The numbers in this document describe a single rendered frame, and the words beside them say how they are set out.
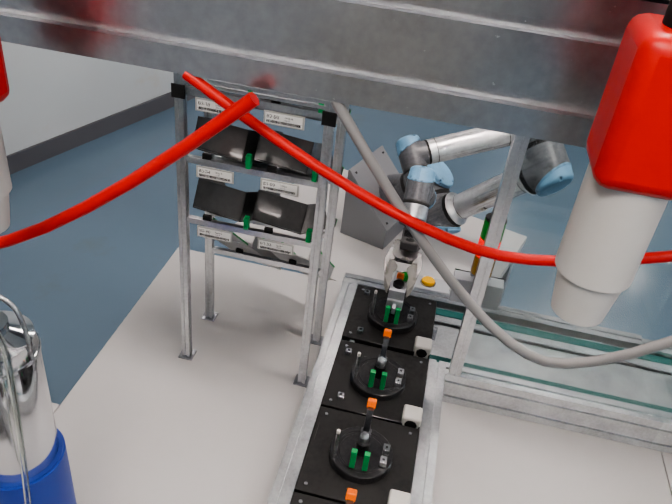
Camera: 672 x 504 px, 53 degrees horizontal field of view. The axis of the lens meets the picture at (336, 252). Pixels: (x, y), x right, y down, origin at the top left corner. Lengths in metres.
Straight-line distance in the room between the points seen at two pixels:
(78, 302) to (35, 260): 0.44
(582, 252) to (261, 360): 1.57
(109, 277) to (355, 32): 3.26
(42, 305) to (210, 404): 1.87
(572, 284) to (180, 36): 0.29
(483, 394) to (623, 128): 1.53
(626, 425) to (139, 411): 1.23
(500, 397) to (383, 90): 1.46
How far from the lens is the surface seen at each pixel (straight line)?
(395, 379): 1.68
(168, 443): 1.70
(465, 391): 1.83
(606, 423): 1.91
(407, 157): 1.99
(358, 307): 1.92
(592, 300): 0.39
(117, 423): 1.76
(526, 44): 0.43
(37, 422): 1.26
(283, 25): 0.44
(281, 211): 1.59
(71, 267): 3.74
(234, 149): 1.54
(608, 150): 0.34
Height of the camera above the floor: 2.17
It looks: 34 degrees down
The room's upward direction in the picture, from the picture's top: 7 degrees clockwise
